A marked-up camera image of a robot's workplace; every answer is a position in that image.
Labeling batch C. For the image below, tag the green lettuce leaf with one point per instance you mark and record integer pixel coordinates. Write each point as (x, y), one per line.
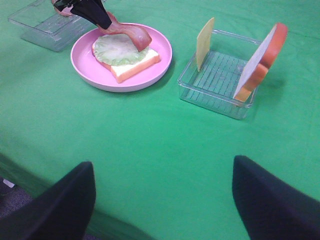
(117, 50)

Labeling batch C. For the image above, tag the green tablecloth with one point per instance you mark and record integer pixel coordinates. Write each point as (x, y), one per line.
(163, 167)

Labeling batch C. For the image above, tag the clear plastic tray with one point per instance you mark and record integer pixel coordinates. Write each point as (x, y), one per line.
(213, 85)
(40, 24)

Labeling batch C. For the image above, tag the white toast bread slice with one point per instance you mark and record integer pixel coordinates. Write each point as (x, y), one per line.
(124, 72)

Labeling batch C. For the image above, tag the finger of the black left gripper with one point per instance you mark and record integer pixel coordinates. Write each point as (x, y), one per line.
(93, 11)

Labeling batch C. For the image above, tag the bacon strip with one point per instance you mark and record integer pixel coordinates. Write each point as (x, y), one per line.
(138, 35)
(63, 7)

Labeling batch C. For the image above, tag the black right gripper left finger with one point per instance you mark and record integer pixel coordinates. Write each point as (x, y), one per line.
(62, 212)

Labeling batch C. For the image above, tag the toast slice in right tray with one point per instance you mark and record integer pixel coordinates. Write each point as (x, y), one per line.
(260, 62)

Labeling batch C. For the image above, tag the clear right plastic tray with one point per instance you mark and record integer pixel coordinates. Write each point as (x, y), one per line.
(213, 85)

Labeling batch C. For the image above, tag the pink round plate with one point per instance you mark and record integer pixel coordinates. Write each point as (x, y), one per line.
(91, 71)

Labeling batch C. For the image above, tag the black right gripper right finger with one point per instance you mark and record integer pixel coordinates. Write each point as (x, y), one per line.
(269, 208)

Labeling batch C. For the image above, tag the clear left plastic tray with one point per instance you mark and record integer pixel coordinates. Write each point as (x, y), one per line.
(40, 24)

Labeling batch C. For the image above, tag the yellow cheese slice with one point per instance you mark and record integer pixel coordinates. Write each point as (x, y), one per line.
(203, 42)

